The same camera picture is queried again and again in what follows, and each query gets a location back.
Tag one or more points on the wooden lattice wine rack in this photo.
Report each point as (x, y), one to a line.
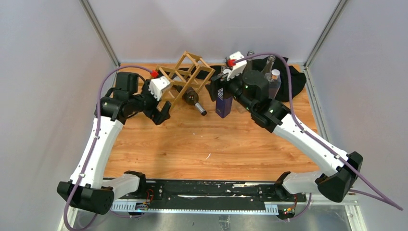
(196, 77)

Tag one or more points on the blue bottle silver cap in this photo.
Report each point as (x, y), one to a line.
(223, 105)

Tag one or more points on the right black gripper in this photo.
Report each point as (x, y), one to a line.
(217, 83)

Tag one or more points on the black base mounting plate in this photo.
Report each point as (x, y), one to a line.
(215, 196)

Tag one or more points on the aluminium frame rails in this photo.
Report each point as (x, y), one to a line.
(101, 200)

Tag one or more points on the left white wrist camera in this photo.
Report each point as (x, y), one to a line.
(158, 86)

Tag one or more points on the dark bottle grey cap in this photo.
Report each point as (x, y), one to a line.
(191, 97)

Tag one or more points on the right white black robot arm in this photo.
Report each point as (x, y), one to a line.
(338, 169)

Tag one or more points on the clear bottle white label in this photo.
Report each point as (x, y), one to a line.
(269, 64)

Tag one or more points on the black cloth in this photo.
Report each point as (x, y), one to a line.
(298, 79)

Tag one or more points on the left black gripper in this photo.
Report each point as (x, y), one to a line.
(157, 116)

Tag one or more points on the clear bottle gold black label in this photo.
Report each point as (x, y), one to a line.
(250, 53)

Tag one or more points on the blue BLU labelled bottle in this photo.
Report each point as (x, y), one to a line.
(274, 80)

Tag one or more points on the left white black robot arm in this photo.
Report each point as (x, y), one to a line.
(120, 103)

